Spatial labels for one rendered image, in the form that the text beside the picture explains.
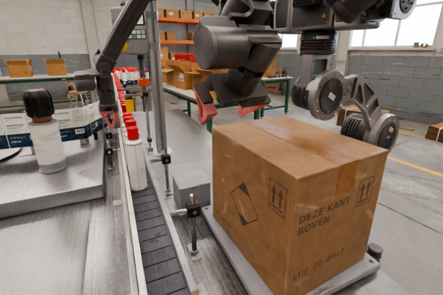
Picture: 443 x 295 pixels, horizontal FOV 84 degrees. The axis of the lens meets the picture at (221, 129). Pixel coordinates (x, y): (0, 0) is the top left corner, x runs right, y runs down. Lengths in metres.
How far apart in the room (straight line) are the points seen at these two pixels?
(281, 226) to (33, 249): 0.62
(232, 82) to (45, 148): 0.79
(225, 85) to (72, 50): 8.22
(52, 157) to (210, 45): 0.84
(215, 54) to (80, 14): 8.36
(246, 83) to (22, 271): 0.65
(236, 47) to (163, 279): 0.45
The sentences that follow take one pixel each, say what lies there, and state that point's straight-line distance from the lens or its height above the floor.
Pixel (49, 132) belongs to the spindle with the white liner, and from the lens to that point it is 1.04.
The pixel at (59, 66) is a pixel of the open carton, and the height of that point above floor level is 0.97.
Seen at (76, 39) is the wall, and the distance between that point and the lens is 8.59.
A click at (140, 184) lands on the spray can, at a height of 0.91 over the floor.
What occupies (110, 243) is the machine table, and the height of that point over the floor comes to 0.83.
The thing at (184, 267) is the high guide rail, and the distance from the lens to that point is 0.47.
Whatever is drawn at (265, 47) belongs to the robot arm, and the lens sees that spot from 0.37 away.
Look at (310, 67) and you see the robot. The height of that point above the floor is 1.24.
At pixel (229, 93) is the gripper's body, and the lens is 0.42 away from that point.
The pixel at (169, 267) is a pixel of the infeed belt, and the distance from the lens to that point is 0.59.
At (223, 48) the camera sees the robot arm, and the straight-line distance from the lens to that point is 0.33.
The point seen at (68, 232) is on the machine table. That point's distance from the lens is 0.84.
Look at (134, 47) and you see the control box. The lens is 1.16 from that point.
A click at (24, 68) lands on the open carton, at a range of 6.49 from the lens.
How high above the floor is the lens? 1.30
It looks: 18 degrees down
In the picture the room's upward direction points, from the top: straight up
